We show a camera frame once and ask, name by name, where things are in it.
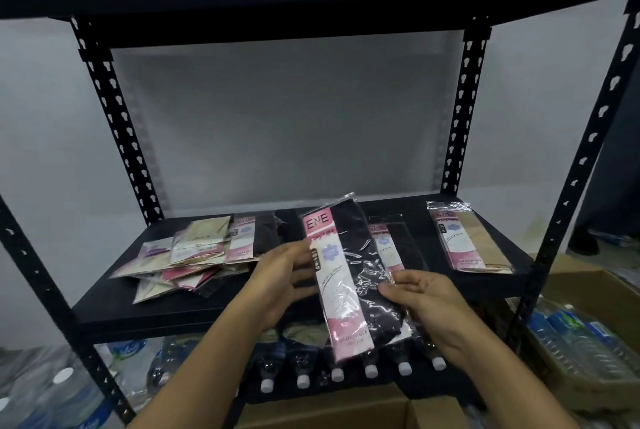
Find black metal shelving rack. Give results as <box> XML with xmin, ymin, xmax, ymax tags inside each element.
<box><xmin>0</xmin><ymin>0</ymin><xmax>640</xmax><ymax>429</ymax></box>

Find large open cardboard box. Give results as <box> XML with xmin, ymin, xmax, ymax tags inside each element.
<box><xmin>504</xmin><ymin>254</ymin><xmax>640</xmax><ymax>413</ymax></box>

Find water bottles in cardboard box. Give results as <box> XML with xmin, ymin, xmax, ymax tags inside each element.
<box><xmin>525</xmin><ymin>300</ymin><xmax>640</xmax><ymax>385</ymax></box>

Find group of blue-label water bottles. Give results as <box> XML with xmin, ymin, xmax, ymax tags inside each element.
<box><xmin>0</xmin><ymin>336</ymin><xmax>168</xmax><ymax>429</ymax></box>

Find black sock packet clear wrap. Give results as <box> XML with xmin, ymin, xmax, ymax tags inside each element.
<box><xmin>367</xmin><ymin>215</ymin><xmax>427</xmax><ymax>275</ymax></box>

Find black sock packet pink label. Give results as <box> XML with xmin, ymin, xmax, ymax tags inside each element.
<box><xmin>299</xmin><ymin>192</ymin><xmax>416</xmax><ymax>364</ymax></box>

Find person's right hand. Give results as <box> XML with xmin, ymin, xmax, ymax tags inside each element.
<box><xmin>378</xmin><ymin>270</ymin><xmax>484</xmax><ymax>363</ymax></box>

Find person's left hand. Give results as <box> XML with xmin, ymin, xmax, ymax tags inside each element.
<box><xmin>241</xmin><ymin>239</ymin><xmax>321</xmax><ymax>330</ymax></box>

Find person's right forearm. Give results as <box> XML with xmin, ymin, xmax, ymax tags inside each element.
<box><xmin>441</xmin><ymin>330</ymin><xmax>582</xmax><ymax>429</ymax></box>

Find person's left forearm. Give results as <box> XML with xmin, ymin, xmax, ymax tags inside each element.
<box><xmin>127</xmin><ymin>296</ymin><xmax>288</xmax><ymax>429</ymax></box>

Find beige sock packet pink label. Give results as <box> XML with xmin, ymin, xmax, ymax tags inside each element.
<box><xmin>426</xmin><ymin>200</ymin><xmax>516</xmax><ymax>275</ymax></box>

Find brown cardboard box flap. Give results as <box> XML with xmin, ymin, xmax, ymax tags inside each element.
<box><xmin>235</xmin><ymin>384</ymin><xmax>472</xmax><ymax>429</ymax></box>

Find row of white-capped bottles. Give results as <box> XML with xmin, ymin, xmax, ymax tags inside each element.
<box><xmin>249</xmin><ymin>330</ymin><xmax>448</xmax><ymax>394</ymax></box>

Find pile of mixed sock packets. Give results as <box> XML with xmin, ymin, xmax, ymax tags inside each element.
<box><xmin>109</xmin><ymin>213</ymin><xmax>282</xmax><ymax>305</ymax></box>

